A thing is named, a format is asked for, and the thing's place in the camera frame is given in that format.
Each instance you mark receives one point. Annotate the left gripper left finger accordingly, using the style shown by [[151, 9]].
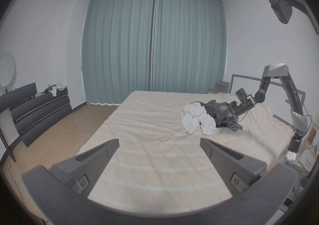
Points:
[[82, 169]]

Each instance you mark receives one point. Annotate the small heap of cloths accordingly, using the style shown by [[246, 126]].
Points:
[[53, 90]]

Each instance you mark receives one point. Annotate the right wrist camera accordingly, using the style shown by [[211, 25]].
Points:
[[241, 93]]

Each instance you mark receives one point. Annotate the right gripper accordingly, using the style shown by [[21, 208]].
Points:
[[240, 108]]

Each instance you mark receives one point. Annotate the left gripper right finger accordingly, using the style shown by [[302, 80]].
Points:
[[236, 169]]

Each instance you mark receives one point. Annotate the pile of clothes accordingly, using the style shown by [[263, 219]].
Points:
[[219, 109]]

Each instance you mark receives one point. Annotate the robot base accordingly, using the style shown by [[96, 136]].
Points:
[[302, 184]]

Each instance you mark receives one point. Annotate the blue-green curtain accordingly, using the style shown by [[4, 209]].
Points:
[[189, 44], [117, 44]]

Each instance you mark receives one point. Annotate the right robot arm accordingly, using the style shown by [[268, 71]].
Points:
[[297, 121]]

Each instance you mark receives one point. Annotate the round white mirror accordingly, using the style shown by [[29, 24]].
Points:
[[6, 69]]

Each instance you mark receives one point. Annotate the white printed T-shirt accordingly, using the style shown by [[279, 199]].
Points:
[[196, 119]]

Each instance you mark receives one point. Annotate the black chest of drawers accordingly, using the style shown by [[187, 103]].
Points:
[[39, 111]]

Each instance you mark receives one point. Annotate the grey bedside table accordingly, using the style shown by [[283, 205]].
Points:
[[220, 87]]

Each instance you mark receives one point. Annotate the bed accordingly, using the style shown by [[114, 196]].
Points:
[[154, 144]]

